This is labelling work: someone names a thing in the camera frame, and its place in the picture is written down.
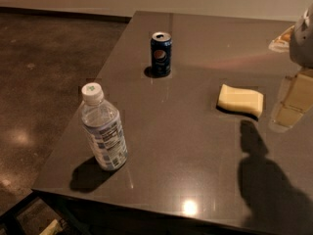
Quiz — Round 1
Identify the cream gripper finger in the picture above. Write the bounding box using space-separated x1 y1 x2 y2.
269 68 313 133
268 26 294 53

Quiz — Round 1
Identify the yellow sponge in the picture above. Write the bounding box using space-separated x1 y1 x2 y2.
217 84 264 118

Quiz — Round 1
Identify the blue Pepsi can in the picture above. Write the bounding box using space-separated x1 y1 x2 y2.
151 31 172 76

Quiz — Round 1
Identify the clear plastic water bottle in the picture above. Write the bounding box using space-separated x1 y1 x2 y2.
80 82 128 171

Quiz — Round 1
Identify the yellow object under table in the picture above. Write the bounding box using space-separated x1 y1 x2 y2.
39 219 63 235

